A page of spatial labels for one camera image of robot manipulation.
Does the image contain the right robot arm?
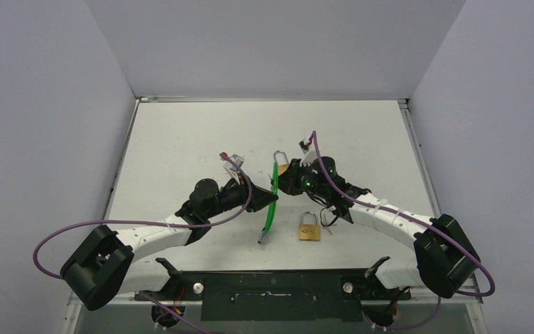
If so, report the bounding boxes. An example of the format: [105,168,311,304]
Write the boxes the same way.
[275,157,480,299]

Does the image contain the black base frame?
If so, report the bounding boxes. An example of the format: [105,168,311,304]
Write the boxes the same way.
[136,260,412,326]

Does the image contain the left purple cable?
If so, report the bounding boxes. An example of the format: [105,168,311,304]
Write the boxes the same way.
[33,154,253,281]

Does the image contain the padlock keys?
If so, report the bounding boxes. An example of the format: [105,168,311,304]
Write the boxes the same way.
[321,222,335,235]

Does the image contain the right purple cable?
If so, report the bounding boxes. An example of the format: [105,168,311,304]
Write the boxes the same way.
[309,131,496,299]

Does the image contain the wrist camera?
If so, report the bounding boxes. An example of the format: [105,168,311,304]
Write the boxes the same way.
[222,154,245,183]
[299,136,317,167]

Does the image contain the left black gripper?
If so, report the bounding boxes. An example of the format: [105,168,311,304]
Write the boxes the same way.
[205,172,278,219]

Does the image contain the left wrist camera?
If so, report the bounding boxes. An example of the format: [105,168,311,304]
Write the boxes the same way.
[222,154,245,183]

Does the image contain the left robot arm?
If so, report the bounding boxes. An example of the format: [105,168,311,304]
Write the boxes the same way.
[60,178,278,310]

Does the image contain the purple cable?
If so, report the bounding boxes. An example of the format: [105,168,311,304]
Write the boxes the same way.
[33,154,253,281]
[309,131,496,299]

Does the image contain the green cable lock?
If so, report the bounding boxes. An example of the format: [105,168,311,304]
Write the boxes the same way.
[257,160,281,245]

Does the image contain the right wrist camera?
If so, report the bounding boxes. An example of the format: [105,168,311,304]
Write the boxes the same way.
[299,136,317,167]

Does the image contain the brass padlock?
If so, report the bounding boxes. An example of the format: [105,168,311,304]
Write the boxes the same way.
[298,212,321,241]
[273,150,289,176]

